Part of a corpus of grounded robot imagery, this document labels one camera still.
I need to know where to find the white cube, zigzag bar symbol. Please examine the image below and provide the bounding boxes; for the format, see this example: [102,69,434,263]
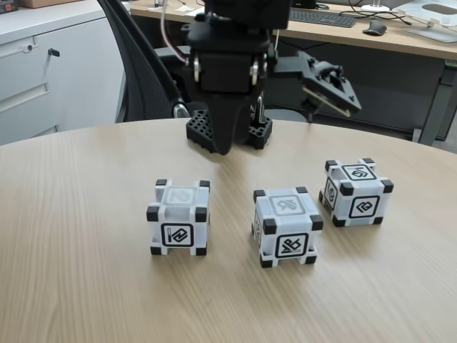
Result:
[145,178,211,257]

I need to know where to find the white cabinet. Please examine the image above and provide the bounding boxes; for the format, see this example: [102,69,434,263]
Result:
[0,6,126,147]

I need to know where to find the silver laptop stand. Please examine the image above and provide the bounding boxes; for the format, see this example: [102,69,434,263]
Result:
[400,1,457,44]

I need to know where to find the black mesh office chair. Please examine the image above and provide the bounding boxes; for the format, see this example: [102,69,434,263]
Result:
[96,0,212,124]

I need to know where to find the black keyboard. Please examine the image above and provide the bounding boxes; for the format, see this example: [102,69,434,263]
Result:
[288,9,358,29]

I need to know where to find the black desk cable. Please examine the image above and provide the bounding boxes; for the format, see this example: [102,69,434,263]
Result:
[338,9,413,26]

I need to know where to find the white round lamp base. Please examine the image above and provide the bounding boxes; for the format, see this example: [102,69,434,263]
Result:
[359,0,393,12]

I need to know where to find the white cube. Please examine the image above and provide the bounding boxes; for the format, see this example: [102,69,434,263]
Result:
[317,156,395,228]
[145,178,211,257]
[251,185,325,269]

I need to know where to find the black gripper-mounted camera module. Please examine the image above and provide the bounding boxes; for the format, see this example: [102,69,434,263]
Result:
[274,49,362,119]

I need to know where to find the brown cardboard box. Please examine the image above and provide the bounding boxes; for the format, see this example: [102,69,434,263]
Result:
[20,0,75,9]

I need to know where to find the wooden office desk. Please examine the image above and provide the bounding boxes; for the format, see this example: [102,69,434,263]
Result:
[129,0,457,158]

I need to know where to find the grey round seat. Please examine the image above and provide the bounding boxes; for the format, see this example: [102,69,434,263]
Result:
[266,109,308,124]

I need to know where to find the dark computer mouse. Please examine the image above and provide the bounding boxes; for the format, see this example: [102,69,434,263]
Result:
[361,19,388,36]

